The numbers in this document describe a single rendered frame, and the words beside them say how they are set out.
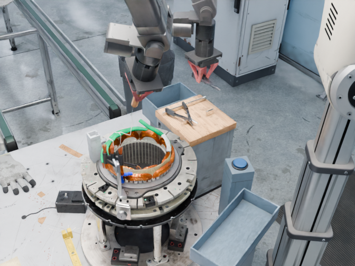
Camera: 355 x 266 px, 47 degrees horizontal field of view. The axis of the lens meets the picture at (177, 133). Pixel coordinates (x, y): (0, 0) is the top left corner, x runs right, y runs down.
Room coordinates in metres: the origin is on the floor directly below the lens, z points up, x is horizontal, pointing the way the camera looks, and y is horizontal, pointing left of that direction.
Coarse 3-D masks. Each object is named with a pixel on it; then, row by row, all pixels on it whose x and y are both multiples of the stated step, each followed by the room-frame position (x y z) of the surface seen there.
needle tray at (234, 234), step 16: (240, 192) 0.77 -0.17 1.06; (240, 208) 0.74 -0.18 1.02; (256, 208) 0.75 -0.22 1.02; (272, 208) 0.73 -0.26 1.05; (224, 224) 0.69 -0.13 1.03; (240, 224) 0.69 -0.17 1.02; (256, 224) 0.69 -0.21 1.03; (208, 240) 0.64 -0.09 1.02; (224, 240) 0.64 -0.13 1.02; (240, 240) 0.64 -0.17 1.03; (256, 240) 0.62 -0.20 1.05; (192, 256) 0.58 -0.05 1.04; (208, 256) 0.59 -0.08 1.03; (224, 256) 0.59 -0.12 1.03; (240, 256) 0.56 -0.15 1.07
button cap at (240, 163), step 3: (237, 159) 0.92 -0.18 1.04; (240, 159) 0.92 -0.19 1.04; (243, 159) 0.92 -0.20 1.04; (234, 162) 0.91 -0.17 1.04; (237, 162) 0.91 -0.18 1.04; (240, 162) 0.91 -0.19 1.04; (243, 162) 0.91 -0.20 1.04; (246, 162) 0.91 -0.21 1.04; (234, 165) 0.90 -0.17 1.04; (237, 165) 0.90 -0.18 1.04; (240, 165) 0.90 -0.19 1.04; (243, 165) 0.90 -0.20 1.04; (246, 165) 0.90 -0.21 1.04
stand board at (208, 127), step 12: (192, 108) 1.15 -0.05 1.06; (204, 108) 1.15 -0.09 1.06; (216, 108) 1.16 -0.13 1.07; (168, 120) 1.08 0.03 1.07; (180, 120) 1.08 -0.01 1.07; (204, 120) 1.08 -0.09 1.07; (216, 120) 1.09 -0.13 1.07; (228, 120) 1.09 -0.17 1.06; (180, 132) 1.01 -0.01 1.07; (192, 132) 1.02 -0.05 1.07; (204, 132) 1.02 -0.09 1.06; (216, 132) 1.03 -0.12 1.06; (192, 144) 0.98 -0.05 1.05
